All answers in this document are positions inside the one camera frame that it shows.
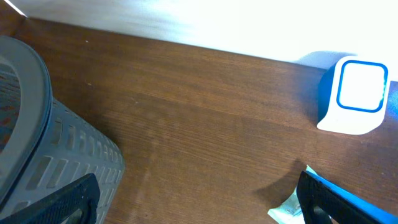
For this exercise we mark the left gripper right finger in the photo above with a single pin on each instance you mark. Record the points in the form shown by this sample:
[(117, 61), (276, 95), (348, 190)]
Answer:
[(324, 202)]

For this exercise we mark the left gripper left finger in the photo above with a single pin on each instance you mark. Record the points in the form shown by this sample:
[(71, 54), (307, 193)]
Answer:
[(82, 194)]

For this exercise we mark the teal wet wipes pack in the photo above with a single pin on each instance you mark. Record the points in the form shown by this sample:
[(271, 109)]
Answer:
[(289, 211)]

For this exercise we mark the grey plastic basket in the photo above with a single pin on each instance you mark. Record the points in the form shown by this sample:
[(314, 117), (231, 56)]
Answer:
[(44, 145)]

